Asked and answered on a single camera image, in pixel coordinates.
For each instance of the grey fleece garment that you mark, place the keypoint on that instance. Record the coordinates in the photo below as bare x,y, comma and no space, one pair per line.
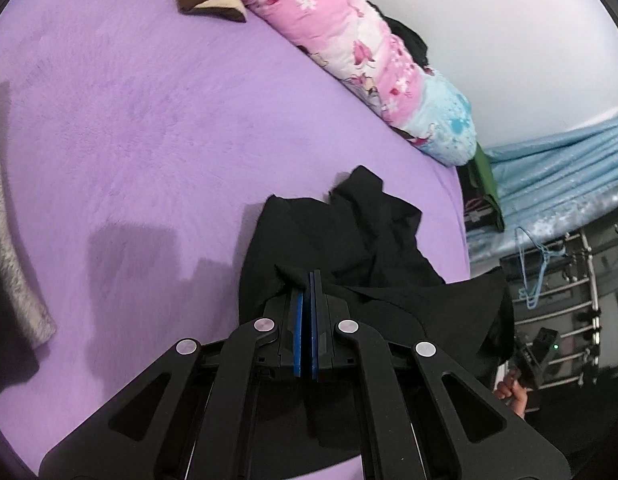
14,260

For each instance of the rolled floral quilt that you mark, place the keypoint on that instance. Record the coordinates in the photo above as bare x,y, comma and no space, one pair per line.
379,60

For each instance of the black fleece garment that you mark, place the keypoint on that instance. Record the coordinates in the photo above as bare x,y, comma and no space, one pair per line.
9,350

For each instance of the black jacket with white logo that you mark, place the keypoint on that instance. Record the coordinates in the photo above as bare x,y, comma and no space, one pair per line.
369,240

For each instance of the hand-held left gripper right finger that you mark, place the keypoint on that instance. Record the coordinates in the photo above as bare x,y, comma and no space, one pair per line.
314,335

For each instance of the black clothes heap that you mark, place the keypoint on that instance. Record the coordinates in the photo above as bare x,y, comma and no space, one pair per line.
409,40

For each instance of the light blue clothes hanger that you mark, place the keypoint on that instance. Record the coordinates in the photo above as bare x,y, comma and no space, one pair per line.
538,280

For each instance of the person's right hand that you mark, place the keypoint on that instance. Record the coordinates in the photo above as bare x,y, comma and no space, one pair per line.
514,396

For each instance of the green cloth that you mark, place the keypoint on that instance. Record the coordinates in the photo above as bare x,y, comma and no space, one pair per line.
486,180

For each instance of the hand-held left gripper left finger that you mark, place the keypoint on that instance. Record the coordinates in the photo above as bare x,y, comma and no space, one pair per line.
298,335

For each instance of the light blue curtain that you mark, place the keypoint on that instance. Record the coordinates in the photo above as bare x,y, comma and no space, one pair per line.
554,170

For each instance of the metal railing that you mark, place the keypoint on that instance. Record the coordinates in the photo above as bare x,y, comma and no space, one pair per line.
579,300

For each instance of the purple bed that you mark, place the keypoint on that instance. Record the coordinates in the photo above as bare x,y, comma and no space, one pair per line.
139,135

